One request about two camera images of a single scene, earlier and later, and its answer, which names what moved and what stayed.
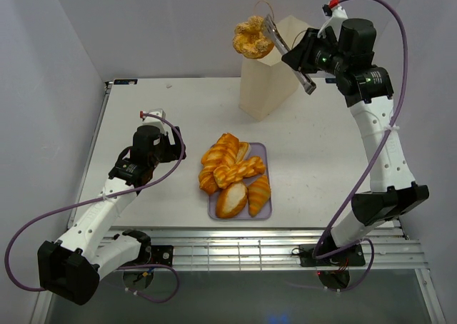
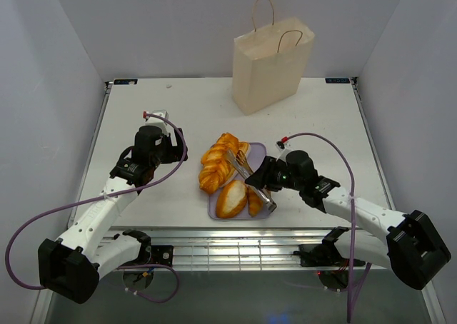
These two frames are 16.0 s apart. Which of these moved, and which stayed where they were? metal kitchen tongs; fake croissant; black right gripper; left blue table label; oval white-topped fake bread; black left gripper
Moved: black right gripper; metal kitchen tongs
Stayed: left blue table label; black left gripper; fake croissant; oval white-topped fake bread
